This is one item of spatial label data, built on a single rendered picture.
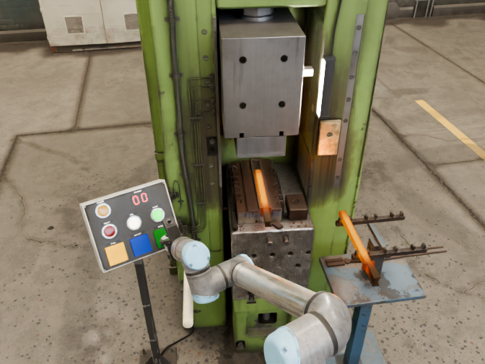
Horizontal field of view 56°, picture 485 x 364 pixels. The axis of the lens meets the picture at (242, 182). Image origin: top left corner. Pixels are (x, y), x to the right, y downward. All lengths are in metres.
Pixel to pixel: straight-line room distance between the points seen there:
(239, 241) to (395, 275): 0.73
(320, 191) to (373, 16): 0.83
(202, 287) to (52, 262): 2.01
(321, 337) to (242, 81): 0.98
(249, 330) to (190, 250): 1.18
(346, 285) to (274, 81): 0.96
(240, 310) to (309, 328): 1.33
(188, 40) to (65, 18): 5.38
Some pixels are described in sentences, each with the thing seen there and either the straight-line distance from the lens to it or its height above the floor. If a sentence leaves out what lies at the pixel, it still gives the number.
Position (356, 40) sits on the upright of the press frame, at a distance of 1.92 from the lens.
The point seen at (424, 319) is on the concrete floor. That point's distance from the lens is 3.08.
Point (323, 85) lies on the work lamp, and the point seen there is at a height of 1.53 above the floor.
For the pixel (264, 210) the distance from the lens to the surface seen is 2.01.
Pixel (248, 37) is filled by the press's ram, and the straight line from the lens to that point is 1.68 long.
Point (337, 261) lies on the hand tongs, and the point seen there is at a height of 0.73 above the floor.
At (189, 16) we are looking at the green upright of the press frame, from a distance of 1.79.
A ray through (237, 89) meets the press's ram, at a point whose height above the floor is 1.57.
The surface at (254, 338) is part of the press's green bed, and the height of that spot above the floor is 0.14.
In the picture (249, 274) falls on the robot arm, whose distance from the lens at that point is 1.52.
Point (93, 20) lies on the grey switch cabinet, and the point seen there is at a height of 0.43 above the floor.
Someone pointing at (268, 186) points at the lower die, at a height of 0.99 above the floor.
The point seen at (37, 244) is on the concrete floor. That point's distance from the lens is 3.65.
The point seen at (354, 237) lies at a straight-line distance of 1.96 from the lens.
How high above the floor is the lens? 2.28
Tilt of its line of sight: 35 degrees down
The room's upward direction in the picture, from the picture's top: straight up
